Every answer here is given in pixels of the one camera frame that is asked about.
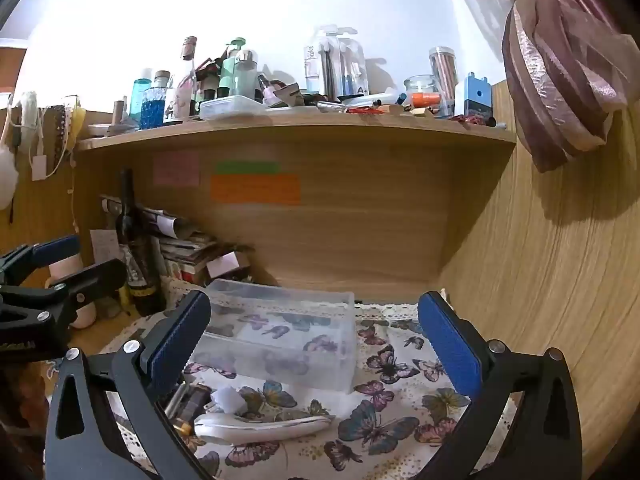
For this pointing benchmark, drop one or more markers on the glass candle jar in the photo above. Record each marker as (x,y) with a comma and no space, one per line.
(422,91)

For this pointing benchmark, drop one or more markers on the dark wine bottle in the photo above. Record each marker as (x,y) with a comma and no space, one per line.
(137,260)

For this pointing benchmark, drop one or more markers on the lace trim card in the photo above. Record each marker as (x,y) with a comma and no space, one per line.
(55,130)

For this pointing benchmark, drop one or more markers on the stack of books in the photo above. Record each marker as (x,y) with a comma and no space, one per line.
(200,255)

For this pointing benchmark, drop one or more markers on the rolled magazine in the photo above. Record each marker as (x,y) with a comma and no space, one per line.
(150,217)

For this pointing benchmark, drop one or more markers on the clear plastic storage box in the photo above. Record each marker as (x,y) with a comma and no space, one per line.
(280,332)

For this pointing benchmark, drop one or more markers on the white paper note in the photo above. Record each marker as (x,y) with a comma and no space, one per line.
(105,246)

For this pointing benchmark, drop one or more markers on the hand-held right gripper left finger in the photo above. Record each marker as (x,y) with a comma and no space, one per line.
(181,340)

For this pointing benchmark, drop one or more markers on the green sticky note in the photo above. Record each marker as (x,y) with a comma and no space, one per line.
(247,168)

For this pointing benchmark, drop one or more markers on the clear flat plastic case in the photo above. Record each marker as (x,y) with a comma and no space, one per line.
(232,106)

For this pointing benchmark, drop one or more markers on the dark brown cloth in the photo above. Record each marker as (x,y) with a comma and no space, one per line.
(22,410)

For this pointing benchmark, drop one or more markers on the small white cube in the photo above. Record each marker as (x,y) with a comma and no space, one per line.
(228,400)

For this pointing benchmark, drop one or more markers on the blue rectangular box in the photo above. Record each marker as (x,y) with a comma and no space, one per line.
(477,96)

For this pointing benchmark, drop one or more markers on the small white card box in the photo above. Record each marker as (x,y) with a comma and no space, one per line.
(223,263)

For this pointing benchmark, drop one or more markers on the knotted pink curtain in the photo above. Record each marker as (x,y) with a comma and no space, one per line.
(555,75)

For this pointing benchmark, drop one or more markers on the white handheld beauty device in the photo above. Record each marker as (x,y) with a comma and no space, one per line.
(260,427)

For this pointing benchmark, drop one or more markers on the small wooden cylinder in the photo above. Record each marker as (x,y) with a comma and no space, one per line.
(118,114)

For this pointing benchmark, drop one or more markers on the black gold lipstick tube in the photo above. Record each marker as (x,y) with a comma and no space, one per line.
(192,399)

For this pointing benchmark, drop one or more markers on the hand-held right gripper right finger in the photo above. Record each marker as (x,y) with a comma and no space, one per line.
(450,345)

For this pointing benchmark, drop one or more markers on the wooden shelf board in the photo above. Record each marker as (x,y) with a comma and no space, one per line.
(300,130)

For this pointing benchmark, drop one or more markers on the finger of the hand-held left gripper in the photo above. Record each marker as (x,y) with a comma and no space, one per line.
(95,277)
(57,249)

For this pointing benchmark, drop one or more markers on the orange sticky note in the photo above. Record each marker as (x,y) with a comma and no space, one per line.
(255,190)

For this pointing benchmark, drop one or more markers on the teal clear bottle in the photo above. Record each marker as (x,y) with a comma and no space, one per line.
(139,95)

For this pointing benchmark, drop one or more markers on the blue beaded glass bottle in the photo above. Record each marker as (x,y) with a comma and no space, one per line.
(154,107)

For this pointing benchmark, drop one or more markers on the pale green silver-capped bottle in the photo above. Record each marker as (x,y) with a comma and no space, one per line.
(245,75)

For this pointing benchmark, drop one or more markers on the butterfly print tablecloth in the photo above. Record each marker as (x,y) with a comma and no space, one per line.
(390,410)

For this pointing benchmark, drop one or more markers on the white hanging tag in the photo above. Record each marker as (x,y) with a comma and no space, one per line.
(39,167)

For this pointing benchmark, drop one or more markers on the clear jar of straws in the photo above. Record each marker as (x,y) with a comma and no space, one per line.
(443,80)

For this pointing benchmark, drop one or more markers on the corked clear glass bottle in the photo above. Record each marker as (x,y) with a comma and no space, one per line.
(186,80)

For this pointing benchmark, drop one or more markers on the white fluffy hanging ornament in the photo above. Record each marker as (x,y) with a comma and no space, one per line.
(7,170)

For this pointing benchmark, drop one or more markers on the packaged brush set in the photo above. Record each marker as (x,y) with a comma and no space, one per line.
(335,65)

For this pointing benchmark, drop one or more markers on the green pump bottle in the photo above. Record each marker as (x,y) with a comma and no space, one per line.
(229,72)

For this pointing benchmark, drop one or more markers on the pink sticky note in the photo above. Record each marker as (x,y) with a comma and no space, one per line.
(176,170)

